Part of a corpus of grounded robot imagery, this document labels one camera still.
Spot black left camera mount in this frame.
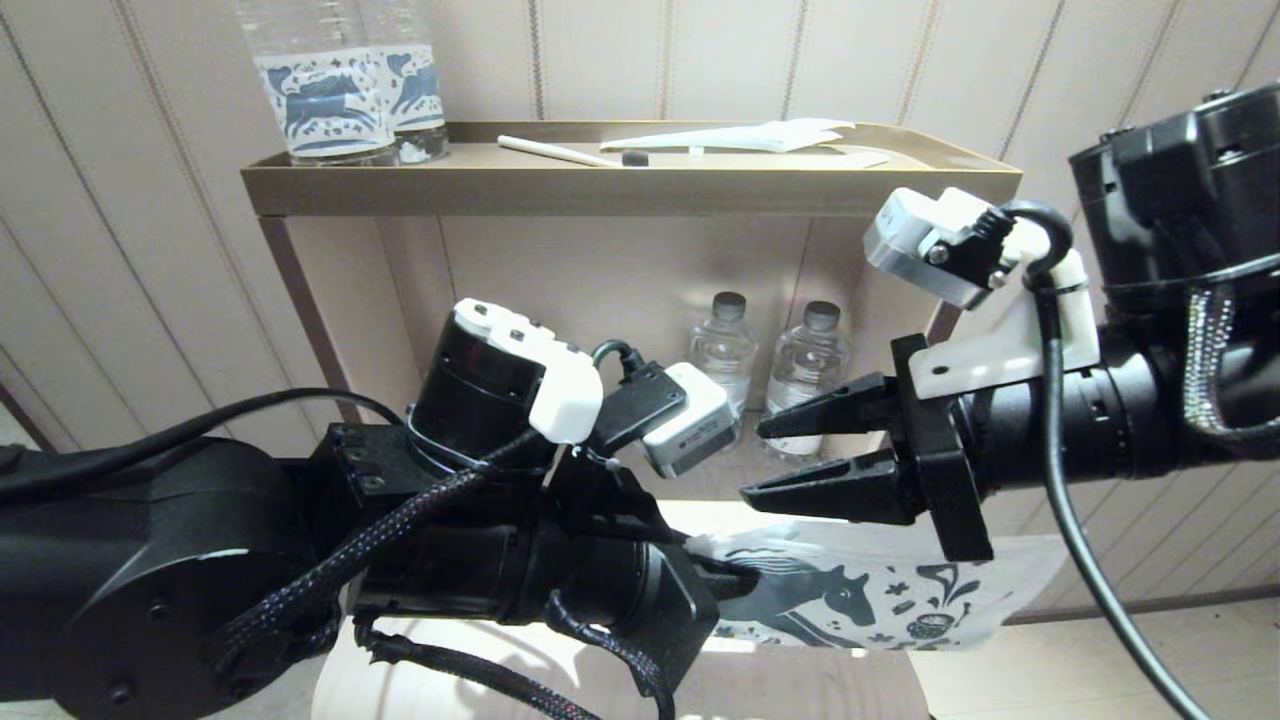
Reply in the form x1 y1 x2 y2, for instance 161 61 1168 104
545 362 691 546

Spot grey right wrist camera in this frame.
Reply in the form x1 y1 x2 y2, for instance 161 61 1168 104
863 187 1013 309

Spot beige shelf unit bronze tray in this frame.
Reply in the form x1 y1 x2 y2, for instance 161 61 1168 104
240 120 1023 501

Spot small clear water bottle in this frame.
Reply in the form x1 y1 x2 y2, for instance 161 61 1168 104
688 292 758 416
765 301 851 461

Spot large blue-label water bottle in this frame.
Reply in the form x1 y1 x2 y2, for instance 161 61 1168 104
232 0 396 166
355 0 451 164

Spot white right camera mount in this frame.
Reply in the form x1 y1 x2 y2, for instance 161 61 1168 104
910 248 1101 401

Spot white blue-patterned plastic bag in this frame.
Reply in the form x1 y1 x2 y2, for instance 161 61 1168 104
688 525 1067 653

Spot white packet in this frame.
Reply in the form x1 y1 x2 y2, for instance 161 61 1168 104
600 118 857 154

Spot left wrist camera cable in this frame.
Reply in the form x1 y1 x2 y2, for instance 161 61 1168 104
592 340 653 383

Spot smooth black left arm cable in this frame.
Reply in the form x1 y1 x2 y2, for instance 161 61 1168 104
0 388 406 483

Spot white toothbrush dark bristles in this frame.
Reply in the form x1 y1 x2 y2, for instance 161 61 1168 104
497 135 649 168

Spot white wall panel dark frame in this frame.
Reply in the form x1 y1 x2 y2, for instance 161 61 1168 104
0 383 33 449

